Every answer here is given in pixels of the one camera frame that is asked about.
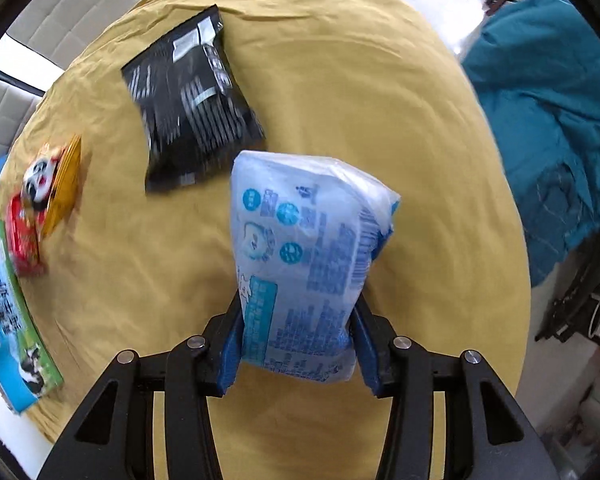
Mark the black folding stand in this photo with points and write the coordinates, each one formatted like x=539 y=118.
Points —
x=577 y=300

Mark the black snack bag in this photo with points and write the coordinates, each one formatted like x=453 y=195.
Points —
x=192 y=102

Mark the green and blue milk carton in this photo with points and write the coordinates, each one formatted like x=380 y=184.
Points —
x=10 y=320

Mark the teal blanket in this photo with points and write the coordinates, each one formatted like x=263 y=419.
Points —
x=547 y=125

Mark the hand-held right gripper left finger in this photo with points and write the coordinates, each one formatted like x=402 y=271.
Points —
x=228 y=360

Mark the yellow bed sheet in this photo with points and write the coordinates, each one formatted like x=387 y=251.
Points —
x=290 y=125

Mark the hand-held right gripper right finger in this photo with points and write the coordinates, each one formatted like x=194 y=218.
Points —
x=369 y=355

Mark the white and blue tissue pack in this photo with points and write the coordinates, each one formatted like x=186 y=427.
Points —
x=305 y=265

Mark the orange panda snack packet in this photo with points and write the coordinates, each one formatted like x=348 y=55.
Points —
x=55 y=180

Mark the red snack packet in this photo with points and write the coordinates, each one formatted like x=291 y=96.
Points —
x=22 y=237

